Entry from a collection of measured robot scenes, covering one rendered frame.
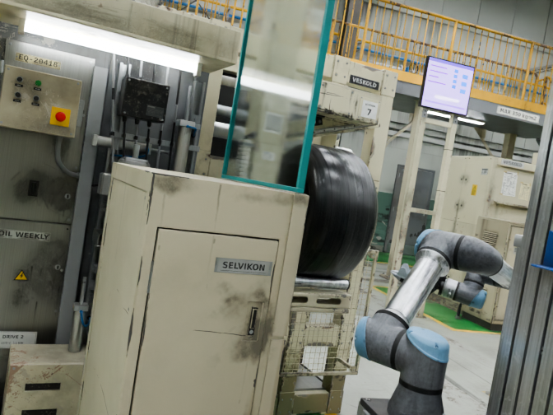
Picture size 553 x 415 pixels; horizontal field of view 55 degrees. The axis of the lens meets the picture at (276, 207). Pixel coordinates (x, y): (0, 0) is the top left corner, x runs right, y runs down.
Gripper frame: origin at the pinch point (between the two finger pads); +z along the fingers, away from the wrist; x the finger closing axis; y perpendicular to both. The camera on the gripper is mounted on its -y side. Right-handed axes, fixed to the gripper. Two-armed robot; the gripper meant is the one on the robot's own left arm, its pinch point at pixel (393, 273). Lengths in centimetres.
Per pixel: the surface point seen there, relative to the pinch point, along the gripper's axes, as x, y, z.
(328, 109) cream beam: -41, 49, 54
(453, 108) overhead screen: -421, -9, 46
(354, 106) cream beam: -52, 50, 46
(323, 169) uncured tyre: 6, 37, 35
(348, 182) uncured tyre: 3.2, 33.4, 25.2
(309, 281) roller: 15.8, -7.7, 29.4
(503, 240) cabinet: -410, -137, -45
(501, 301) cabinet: -388, -200, -64
